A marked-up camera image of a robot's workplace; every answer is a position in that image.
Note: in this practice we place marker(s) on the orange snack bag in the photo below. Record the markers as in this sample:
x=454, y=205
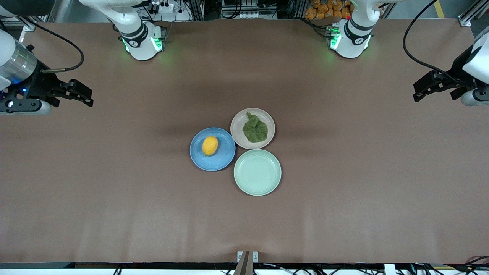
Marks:
x=328, y=10

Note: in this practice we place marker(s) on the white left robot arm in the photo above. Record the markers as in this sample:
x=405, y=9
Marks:
x=353, y=36

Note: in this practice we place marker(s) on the yellow lemon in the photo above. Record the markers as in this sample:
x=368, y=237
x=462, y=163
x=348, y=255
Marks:
x=210, y=146

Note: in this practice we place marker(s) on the beige plate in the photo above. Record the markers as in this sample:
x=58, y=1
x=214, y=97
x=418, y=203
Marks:
x=238, y=128

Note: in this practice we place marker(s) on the brown wedge post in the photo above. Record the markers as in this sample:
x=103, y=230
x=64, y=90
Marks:
x=244, y=267

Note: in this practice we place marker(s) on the aluminium frame profile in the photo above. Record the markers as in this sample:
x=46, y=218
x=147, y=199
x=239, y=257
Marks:
x=469, y=17

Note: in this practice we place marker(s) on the green lettuce leaf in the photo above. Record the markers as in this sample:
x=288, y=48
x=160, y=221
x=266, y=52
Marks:
x=255, y=130

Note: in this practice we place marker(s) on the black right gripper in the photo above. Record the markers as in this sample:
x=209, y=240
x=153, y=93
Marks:
x=38, y=84

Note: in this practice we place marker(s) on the blue plate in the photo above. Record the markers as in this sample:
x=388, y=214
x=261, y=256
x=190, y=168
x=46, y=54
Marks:
x=223, y=156

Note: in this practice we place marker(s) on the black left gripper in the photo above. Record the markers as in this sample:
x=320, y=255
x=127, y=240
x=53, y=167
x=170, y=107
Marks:
x=457, y=71

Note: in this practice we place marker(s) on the small metal table bracket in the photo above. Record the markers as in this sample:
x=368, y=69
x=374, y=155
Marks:
x=255, y=256

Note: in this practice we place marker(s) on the white power strip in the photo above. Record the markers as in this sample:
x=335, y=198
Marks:
x=164, y=7

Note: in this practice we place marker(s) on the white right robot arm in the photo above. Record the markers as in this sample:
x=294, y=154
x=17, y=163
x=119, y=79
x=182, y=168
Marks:
x=138, y=36

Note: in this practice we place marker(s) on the pale green plate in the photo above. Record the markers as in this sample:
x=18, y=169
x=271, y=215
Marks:
x=257, y=172

